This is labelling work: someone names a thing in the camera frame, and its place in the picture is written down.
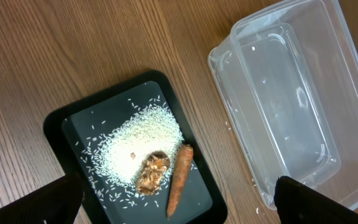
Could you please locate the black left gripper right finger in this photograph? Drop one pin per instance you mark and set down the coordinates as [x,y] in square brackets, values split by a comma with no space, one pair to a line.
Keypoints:
[297,203]

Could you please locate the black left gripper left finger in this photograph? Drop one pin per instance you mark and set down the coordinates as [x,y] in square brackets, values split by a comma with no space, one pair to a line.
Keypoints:
[56,202]

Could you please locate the brown walnut food scrap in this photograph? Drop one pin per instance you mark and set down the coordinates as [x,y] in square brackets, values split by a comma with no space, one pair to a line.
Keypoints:
[152,173]

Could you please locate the orange carrot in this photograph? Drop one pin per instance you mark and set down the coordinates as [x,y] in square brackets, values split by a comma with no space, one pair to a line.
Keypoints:
[180,174]

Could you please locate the black tray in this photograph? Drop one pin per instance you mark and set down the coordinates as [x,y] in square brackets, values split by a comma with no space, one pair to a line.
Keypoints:
[201,200]

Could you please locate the pile of rice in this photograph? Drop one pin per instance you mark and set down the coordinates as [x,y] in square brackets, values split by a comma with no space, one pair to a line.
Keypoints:
[112,155]

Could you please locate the clear plastic bin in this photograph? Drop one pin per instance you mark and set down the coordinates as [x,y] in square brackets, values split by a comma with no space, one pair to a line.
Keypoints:
[288,76]

